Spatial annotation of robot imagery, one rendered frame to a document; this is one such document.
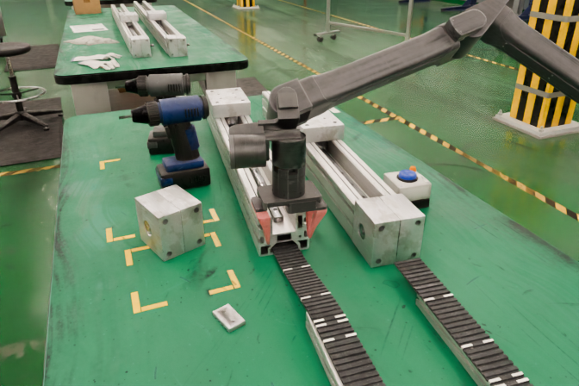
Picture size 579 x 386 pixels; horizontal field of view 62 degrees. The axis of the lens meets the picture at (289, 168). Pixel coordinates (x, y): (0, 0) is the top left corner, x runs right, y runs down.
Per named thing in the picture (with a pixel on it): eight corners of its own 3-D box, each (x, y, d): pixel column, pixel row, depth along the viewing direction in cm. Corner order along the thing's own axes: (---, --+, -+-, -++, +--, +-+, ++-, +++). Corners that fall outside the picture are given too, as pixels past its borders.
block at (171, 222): (215, 239, 97) (212, 198, 93) (164, 262, 90) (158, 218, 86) (190, 220, 104) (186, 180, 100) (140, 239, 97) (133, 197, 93)
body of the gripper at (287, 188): (256, 196, 86) (255, 158, 83) (310, 189, 88) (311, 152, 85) (264, 214, 80) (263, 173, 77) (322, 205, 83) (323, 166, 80)
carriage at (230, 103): (251, 124, 141) (250, 102, 138) (214, 127, 139) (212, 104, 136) (241, 108, 155) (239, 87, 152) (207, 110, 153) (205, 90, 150)
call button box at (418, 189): (429, 207, 109) (432, 182, 106) (389, 213, 106) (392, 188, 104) (411, 191, 116) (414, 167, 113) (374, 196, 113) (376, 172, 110)
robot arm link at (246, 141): (296, 85, 79) (290, 108, 87) (225, 88, 77) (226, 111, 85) (305, 153, 75) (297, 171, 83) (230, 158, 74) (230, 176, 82)
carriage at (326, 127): (343, 149, 124) (345, 124, 121) (302, 153, 122) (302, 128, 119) (322, 127, 138) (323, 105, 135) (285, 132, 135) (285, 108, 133)
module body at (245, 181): (308, 248, 94) (309, 210, 90) (258, 257, 92) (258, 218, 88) (236, 117, 164) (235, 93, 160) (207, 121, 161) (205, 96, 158)
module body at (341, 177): (397, 233, 99) (401, 197, 95) (351, 241, 96) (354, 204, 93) (290, 113, 168) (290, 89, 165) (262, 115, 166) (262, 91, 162)
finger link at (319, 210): (278, 230, 91) (277, 186, 87) (314, 225, 92) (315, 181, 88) (288, 251, 85) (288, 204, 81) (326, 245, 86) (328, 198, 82)
